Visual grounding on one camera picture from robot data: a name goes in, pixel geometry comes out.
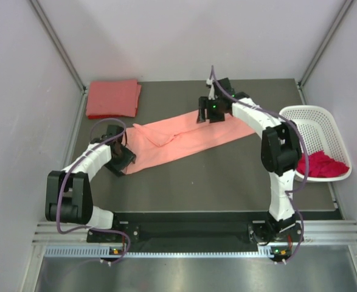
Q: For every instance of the salmon pink t shirt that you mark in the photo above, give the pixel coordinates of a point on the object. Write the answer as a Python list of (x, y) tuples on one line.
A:
[(171, 139)]

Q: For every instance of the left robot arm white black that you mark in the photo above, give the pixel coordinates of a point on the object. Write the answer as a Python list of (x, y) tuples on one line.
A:
[(69, 200)]

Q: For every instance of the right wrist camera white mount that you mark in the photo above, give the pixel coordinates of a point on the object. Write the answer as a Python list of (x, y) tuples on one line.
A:
[(210, 85)]

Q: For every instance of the folded red t shirt stack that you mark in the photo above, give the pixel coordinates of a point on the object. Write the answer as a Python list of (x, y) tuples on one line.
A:
[(113, 99)]

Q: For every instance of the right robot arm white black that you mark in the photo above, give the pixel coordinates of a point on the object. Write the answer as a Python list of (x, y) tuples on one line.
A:
[(280, 150)]

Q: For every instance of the white perforated laundry basket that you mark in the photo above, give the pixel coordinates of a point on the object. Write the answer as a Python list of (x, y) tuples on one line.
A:
[(320, 133)]

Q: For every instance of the crimson t shirt in basket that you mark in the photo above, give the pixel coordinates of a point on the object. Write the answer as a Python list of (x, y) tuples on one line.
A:
[(321, 166)]

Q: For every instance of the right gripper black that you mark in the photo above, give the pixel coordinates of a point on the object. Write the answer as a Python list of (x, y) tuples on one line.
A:
[(201, 113)]

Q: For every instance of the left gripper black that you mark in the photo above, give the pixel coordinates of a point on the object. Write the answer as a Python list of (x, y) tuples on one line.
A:
[(129, 157)]

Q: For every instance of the aluminium rail with cable duct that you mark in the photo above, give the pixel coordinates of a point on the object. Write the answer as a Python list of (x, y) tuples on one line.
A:
[(87, 244)]

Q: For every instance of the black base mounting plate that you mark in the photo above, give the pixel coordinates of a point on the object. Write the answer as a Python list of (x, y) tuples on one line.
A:
[(188, 232)]

